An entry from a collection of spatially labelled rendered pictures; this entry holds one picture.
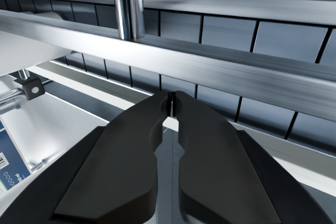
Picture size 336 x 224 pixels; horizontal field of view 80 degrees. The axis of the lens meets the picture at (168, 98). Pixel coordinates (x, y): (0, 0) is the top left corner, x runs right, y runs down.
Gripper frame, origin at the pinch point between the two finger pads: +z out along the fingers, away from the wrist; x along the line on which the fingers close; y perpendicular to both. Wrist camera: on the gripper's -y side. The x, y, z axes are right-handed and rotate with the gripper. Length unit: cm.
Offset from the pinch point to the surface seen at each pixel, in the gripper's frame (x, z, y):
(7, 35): -15.3, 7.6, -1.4
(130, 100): -3.8, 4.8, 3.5
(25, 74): -22.3, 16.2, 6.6
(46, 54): -13.8, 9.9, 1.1
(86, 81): -9.2, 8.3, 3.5
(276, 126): 7.9, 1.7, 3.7
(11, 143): -38, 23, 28
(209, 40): 2.7, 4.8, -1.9
